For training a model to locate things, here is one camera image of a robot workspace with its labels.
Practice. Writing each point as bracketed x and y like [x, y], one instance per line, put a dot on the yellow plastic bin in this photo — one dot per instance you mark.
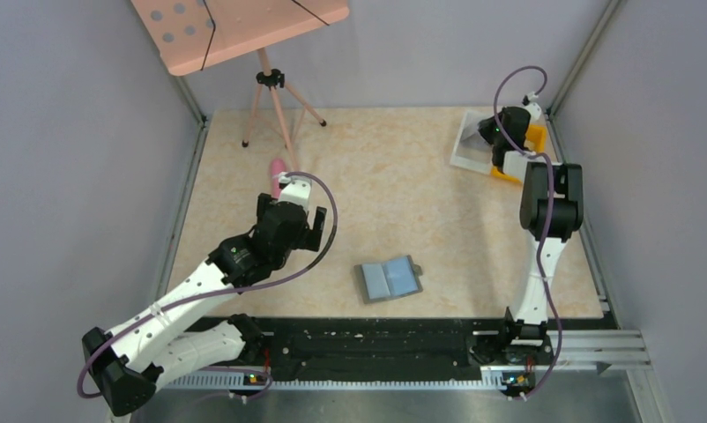
[535, 139]

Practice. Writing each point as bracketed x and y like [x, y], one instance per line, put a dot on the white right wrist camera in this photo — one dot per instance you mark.
[531, 105]

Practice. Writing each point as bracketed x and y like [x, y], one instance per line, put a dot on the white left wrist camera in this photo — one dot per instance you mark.
[295, 190]

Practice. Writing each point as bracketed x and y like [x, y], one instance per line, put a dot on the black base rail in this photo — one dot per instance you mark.
[387, 349]

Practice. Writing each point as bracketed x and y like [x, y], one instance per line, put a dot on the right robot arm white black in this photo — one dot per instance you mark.
[550, 211]

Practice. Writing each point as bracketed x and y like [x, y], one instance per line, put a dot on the white plastic bin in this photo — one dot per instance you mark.
[470, 150]

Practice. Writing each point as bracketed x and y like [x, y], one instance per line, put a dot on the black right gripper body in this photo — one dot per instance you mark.
[491, 132]

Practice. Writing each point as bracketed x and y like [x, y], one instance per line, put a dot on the grey-green leather card holder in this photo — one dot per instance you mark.
[359, 279]

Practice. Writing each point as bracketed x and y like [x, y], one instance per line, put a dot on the pink music stand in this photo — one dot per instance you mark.
[194, 35]

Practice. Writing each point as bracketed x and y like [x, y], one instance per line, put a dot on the pink cylindrical bottle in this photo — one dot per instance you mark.
[277, 167]

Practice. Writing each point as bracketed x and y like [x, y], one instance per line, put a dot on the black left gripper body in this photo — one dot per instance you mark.
[308, 238]

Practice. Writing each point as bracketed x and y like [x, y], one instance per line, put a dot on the aluminium frame rail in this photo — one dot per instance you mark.
[582, 350]

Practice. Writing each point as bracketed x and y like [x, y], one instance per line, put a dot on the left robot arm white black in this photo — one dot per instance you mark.
[129, 363]

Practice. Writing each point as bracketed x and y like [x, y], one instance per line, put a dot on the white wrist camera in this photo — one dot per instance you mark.
[531, 105]
[295, 190]

